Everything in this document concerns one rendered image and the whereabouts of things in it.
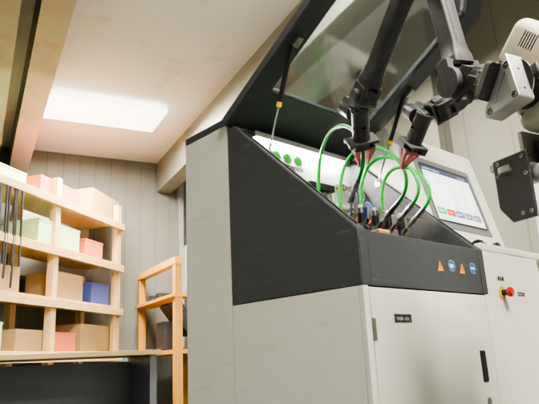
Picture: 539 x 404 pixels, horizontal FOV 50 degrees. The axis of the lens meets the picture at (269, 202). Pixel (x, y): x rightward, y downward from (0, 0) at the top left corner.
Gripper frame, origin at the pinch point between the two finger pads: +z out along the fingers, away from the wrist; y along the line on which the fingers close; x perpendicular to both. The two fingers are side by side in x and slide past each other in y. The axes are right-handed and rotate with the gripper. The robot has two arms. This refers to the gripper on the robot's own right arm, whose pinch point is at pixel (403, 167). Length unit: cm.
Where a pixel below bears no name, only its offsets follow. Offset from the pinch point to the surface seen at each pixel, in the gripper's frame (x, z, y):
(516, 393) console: -44, 59, -50
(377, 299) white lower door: 27, 24, -42
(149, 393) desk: 40, 176, 72
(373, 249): 26.1, 13.7, -32.1
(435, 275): -3.4, 23.5, -30.3
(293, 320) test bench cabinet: 40, 44, -26
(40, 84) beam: 92, 106, 347
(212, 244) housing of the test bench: 50, 49, 23
